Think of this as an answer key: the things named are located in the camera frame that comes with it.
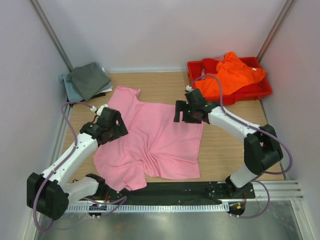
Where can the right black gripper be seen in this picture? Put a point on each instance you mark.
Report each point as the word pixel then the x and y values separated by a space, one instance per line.
pixel 181 106

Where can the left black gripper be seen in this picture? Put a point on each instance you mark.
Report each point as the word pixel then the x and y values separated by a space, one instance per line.
pixel 121 130

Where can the pink t-shirt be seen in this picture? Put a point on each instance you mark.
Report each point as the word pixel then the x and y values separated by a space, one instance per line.
pixel 155 145

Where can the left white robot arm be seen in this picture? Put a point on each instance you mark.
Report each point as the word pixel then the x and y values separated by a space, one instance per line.
pixel 61 170

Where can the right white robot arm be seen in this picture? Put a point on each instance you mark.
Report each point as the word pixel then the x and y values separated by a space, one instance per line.
pixel 261 147

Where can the black folded t-shirt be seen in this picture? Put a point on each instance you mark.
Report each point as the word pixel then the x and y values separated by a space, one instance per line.
pixel 101 94

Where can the light blue folded t-shirt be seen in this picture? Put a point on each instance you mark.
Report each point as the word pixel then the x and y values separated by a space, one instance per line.
pixel 72 93

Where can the grey folded t-shirt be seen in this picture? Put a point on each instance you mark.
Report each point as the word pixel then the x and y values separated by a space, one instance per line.
pixel 88 80

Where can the orange t-shirt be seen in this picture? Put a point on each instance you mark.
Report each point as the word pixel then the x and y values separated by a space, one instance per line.
pixel 229 74

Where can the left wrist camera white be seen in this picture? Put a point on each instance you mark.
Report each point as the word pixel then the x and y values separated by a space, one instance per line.
pixel 98 110

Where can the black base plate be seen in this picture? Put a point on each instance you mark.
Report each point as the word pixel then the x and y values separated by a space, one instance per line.
pixel 178 194

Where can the white slotted cable duct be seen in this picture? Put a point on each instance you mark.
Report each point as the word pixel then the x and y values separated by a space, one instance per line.
pixel 92 208

